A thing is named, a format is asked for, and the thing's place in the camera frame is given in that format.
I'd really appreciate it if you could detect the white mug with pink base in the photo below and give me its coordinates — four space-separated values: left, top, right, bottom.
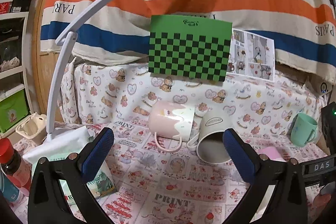
258 147 285 162

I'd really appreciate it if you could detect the mint green plastic cup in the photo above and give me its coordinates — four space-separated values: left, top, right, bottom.
290 113 318 147

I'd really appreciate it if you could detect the person's right hand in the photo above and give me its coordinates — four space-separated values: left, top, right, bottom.
313 193 335 215

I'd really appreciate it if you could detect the green illustrated packet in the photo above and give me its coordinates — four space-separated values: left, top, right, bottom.
87 161 117 200

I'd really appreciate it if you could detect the plain white mug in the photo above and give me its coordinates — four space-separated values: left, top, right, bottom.
186 110 233 165

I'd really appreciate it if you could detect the baby bear print cloth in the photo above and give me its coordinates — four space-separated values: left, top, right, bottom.
58 60 326 138

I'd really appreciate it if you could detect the pink print pattern tablecloth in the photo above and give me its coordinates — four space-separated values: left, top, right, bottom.
11 120 332 224

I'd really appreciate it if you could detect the beige small basket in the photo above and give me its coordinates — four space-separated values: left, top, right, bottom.
15 113 47 140

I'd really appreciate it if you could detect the pink drip pattern mug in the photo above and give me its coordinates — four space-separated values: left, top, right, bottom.
148 100 195 153

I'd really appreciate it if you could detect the white round device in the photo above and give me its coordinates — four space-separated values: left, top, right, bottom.
313 80 333 96

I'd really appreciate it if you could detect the red cap bottle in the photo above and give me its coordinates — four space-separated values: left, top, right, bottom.
0 138 31 196

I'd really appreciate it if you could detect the green storage bin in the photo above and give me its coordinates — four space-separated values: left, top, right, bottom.
0 90 29 133

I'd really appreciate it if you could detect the white shelf unit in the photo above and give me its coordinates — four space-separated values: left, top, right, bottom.
1 12 34 137

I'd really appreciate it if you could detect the comic sticker sheet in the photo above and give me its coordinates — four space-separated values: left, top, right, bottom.
227 29 275 81

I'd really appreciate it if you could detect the green checkered box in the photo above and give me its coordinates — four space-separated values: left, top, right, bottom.
148 15 232 82

